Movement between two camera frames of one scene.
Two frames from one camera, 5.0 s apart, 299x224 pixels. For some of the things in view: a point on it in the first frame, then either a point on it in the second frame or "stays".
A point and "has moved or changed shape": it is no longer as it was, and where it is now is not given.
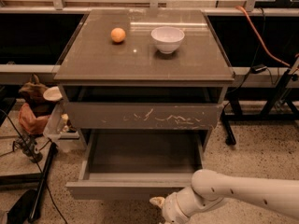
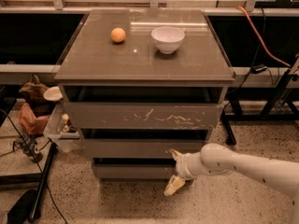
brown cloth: x=33 y=92 stays
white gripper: x=167 y=209 -> x=181 y=169
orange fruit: x=118 y=35 stays
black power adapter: x=257 y=68 stays
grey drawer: x=137 y=164 has moved or changed shape
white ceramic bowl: x=167 y=38 stays
